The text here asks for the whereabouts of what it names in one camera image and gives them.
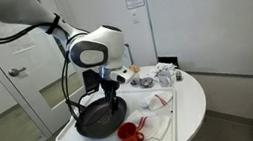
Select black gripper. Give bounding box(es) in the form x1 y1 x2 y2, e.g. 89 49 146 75
99 75 125 118

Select orange cup with handle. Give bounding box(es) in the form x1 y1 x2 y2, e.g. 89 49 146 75
115 120 146 141

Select black frying pan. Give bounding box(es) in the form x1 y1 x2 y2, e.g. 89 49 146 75
66 92 133 141

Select glass jar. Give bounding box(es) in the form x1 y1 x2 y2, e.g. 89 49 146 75
128 72 143 89

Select small metal bowl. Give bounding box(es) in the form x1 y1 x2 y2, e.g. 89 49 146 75
138 76 155 90

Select yellow crumpled object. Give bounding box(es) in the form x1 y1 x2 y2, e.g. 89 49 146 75
128 63 142 75

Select crumpled white cloth red stripes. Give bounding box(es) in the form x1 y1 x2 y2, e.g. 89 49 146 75
137 89 177 114

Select flat white cloth red stripes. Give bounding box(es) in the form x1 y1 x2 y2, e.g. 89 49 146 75
123 105 174 141

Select small framed whiteboard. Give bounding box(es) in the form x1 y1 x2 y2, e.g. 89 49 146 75
124 43 135 66

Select white mug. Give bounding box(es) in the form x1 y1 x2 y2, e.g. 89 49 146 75
156 69 177 90

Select pile of white packets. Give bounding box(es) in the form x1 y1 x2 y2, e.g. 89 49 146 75
147 59 179 78

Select small black gadget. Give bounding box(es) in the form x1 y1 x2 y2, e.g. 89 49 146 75
174 69 184 82

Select white door with glass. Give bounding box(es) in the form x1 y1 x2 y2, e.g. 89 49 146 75
0 0 94 141

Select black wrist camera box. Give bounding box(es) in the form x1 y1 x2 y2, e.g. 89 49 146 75
81 68 103 95

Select black wall box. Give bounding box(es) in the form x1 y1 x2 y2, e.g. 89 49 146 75
157 53 181 73

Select silver door handle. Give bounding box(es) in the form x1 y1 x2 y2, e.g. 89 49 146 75
7 65 28 79

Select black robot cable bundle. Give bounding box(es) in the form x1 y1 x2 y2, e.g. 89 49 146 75
0 11 92 136

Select large wall whiteboard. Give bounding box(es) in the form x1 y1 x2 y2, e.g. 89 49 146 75
145 0 253 98

